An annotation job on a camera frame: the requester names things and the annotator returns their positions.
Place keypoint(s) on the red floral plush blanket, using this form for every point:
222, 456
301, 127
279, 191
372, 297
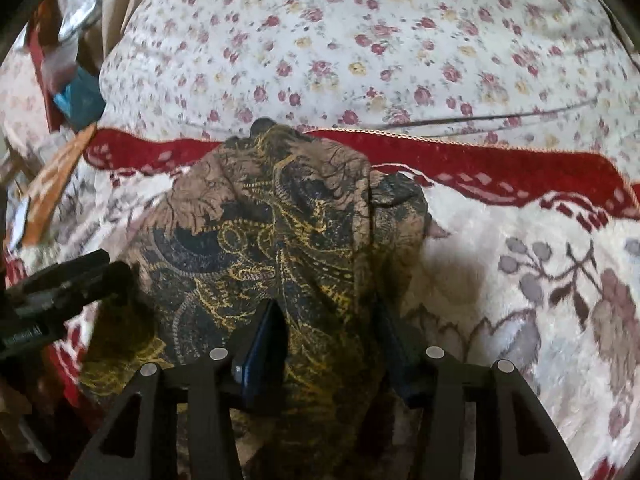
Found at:
530, 256

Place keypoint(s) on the floral cushioned chair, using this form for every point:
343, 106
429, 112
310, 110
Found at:
22, 111

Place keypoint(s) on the silver foil bag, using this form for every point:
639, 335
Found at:
77, 16

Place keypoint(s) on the blue plastic bag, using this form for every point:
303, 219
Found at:
80, 100

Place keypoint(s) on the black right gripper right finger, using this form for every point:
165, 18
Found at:
515, 437

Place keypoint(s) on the white floral bed sheet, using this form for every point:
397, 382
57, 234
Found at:
534, 73

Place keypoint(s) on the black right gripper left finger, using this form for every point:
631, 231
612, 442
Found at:
138, 438

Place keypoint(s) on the brown patterned garment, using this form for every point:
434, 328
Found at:
306, 222

